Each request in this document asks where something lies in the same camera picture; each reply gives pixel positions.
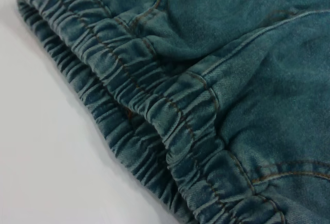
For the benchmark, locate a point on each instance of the blue denim shorts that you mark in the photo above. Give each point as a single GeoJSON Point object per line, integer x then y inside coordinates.
{"type": "Point", "coordinates": [232, 92]}

